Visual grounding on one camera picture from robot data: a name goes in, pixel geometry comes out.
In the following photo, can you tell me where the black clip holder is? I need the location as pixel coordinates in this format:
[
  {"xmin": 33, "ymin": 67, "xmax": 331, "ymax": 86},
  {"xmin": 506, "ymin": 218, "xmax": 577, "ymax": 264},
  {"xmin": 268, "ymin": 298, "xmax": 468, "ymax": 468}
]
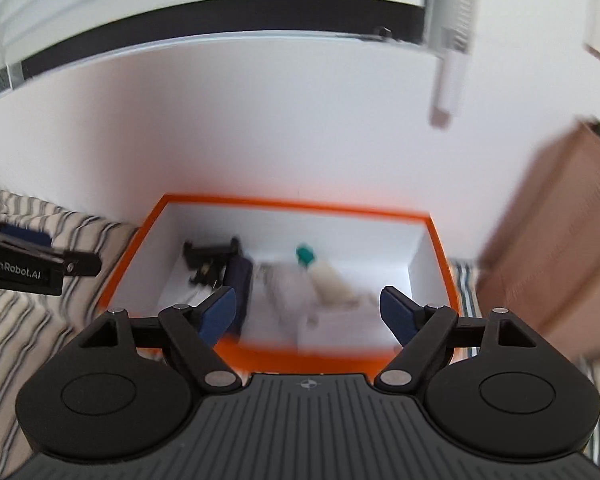
[{"xmin": 182, "ymin": 236, "xmax": 242, "ymax": 288}]

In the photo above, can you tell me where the white bottle teal cap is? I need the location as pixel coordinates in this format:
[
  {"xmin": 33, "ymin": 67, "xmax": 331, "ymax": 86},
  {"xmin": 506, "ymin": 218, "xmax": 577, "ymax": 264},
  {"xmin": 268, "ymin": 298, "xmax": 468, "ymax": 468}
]
[{"xmin": 296, "ymin": 245, "xmax": 356, "ymax": 306}]

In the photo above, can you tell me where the white wall pipe cover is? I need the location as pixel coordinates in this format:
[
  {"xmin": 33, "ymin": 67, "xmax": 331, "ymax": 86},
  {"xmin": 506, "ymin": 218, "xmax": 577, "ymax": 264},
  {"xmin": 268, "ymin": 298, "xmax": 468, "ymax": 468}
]
[{"xmin": 425, "ymin": 0, "xmax": 478, "ymax": 129}]

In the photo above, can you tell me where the dark navy tube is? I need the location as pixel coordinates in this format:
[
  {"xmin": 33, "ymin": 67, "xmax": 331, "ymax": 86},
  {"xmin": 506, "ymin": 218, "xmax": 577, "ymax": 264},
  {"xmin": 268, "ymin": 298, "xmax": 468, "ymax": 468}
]
[{"xmin": 223, "ymin": 256, "xmax": 253, "ymax": 336}]

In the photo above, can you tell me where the white flat box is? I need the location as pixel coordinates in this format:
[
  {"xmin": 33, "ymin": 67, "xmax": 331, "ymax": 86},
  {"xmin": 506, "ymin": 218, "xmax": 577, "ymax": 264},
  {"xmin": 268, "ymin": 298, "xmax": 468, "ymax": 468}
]
[{"xmin": 296, "ymin": 306, "xmax": 398, "ymax": 354}]

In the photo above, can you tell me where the orange storage box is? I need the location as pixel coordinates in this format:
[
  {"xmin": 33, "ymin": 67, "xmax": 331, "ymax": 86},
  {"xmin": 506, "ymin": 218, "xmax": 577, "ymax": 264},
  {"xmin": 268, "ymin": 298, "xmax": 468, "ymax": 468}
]
[{"xmin": 99, "ymin": 194, "xmax": 460, "ymax": 376}]

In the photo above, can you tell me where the white air conditioner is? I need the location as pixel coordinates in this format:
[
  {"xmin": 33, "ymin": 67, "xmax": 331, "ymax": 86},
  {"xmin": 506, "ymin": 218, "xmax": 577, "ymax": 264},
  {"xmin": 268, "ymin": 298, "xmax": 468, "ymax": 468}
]
[{"xmin": 0, "ymin": 0, "xmax": 427, "ymax": 95}]

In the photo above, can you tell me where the striped blanket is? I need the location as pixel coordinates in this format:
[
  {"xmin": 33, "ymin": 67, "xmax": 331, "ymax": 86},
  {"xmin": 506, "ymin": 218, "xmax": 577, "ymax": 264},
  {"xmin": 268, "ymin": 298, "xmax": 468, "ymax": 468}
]
[{"xmin": 0, "ymin": 191, "xmax": 600, "ymax": 479}]

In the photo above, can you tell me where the brown paper bag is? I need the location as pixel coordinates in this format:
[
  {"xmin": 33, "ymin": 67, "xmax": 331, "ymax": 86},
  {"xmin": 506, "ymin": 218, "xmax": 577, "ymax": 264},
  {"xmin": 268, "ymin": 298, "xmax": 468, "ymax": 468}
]
[{"xmin": 476, "ymin": 119, "xmax": 600, "ymax": 359}]

